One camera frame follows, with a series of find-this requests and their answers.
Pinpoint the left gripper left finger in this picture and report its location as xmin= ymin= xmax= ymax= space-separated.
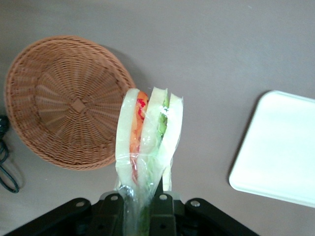
xmin=97 ymin=192 xmax=126 ymax=236

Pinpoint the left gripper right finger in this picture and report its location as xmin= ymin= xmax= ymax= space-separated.
xmin=149 ymin=177 xmax=186 ymax=236

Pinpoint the triangle sandwich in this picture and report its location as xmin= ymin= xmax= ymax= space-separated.
xmin=114 ymin=86 xmax=185 ymax=236

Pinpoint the round brown wicker basket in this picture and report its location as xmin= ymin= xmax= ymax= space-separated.
xmin=4 ymin=35 xmax=137 ymax=172

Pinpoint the beige plastic serving tray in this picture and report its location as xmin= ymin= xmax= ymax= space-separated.
xmin=228 ymin=89 xmax=315 ymax=206

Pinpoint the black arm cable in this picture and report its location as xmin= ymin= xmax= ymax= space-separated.
xmin=0 ymin=115 xmax=25 ymax=195

